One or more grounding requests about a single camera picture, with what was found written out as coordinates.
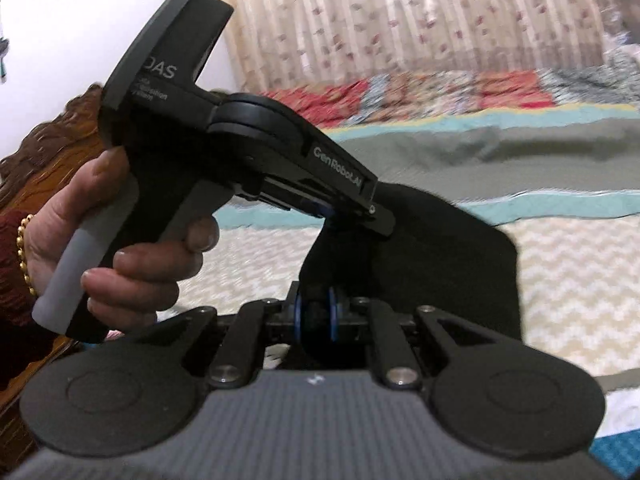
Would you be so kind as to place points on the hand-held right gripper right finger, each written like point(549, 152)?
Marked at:
point(332, 316)

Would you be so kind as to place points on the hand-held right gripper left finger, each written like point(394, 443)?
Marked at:
point(298, 316)

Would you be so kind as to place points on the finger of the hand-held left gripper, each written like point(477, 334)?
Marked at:
point(382, 221)

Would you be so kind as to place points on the black pants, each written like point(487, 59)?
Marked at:
point(425, 260)

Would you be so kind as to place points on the person's left forearm maroon sleeve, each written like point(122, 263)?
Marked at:
point(15, 290)

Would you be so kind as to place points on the person's left hand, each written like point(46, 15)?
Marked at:
point(60, 210)

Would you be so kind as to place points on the carved wooden headboard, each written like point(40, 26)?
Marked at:
point(45, 135)

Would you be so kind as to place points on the floral patchwork quilt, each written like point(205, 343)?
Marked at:
point(425, 92)

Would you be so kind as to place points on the grey chevron quilt teal border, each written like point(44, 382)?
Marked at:
point(575, 285)

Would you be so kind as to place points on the beige leaf print curtain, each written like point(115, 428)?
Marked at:
point(400, 15)

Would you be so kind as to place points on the grey white patterned cloth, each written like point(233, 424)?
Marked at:
point(625, 65)

